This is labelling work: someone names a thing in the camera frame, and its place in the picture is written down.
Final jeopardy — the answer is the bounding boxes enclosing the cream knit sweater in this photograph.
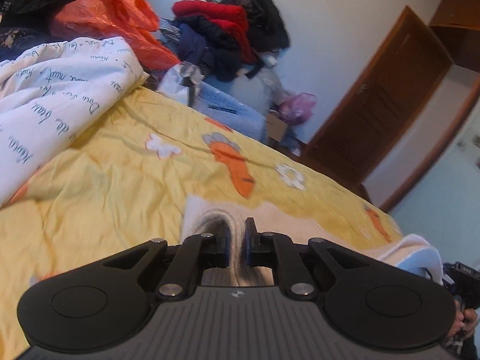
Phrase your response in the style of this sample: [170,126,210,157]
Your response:
[181,195,443,287]

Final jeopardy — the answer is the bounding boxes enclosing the pile of dark red clothes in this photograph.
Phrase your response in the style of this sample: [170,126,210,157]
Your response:
[160,0,290,82]

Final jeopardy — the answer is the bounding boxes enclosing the black clothes by window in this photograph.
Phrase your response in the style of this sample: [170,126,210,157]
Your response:
[1,0,75,61]

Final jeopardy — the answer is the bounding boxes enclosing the person's hand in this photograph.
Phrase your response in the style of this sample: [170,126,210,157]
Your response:
[446,298,479,350]

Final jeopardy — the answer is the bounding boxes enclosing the yellow carrot print bedsheet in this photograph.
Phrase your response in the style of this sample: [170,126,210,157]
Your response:
[1,88,401,359]

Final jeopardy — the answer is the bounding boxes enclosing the cardboard box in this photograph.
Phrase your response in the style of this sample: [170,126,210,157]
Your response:
[266,111,288,142]

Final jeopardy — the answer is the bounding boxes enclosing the pink plastic bag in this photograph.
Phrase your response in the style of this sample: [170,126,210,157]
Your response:
[278,93,317,126]

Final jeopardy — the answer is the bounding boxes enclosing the white grey plastic bag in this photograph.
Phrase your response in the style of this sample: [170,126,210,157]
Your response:
[155,61,203,107]

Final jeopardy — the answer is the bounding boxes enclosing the light blue wardrobe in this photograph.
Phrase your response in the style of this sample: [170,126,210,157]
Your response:
[390,106,479,269]

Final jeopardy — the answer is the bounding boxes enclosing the white text print quilt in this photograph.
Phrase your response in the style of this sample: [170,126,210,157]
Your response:
[1,37,147,203]

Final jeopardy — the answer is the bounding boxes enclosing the brown wooden door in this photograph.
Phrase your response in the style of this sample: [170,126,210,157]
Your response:
[300,7,452,186]

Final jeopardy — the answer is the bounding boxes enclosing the orange plastic bag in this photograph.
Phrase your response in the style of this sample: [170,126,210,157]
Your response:
[49,0,180,70]

